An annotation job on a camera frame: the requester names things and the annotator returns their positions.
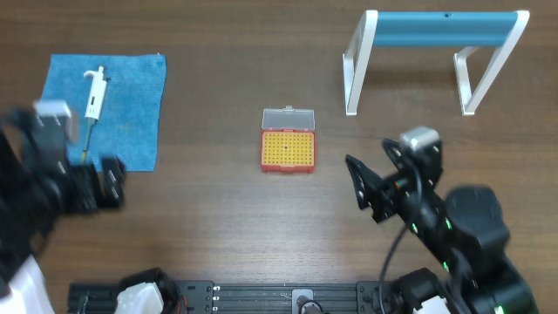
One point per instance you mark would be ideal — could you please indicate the white and blue stand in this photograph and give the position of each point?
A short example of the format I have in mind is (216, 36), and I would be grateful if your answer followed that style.
(436, 29)

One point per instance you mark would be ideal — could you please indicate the mounting rail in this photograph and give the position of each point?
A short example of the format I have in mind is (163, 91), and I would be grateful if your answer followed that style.
(261, 296)

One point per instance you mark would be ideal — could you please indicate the red and yellow tip box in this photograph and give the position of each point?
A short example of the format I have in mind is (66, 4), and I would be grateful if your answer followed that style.
(287, 149)

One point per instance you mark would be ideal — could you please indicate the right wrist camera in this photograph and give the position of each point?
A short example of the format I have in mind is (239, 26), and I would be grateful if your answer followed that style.
(419, 138)

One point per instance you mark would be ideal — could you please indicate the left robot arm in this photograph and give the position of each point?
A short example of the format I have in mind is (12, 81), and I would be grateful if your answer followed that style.
(19, 227)

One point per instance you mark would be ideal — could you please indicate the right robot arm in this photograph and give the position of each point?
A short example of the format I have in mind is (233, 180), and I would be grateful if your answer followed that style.
(477, 227)

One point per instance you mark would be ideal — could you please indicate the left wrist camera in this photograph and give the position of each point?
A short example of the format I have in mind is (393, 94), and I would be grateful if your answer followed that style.
(54, 118)

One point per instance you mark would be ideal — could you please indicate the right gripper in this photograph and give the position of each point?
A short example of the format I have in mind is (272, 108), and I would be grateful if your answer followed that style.
(420, 174)

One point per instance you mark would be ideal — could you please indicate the blue cloth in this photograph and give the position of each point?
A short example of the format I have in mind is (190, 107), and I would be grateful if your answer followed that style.
(131, 109)

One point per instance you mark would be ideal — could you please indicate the white pipette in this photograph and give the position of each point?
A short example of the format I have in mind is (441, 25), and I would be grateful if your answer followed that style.
(96, 96)

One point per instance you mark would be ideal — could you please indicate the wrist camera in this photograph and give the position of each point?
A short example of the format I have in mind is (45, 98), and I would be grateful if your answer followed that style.
(54, 118)
(419, 138)

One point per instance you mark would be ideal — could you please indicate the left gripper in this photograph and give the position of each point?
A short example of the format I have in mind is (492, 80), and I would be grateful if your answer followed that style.
(70, 187)

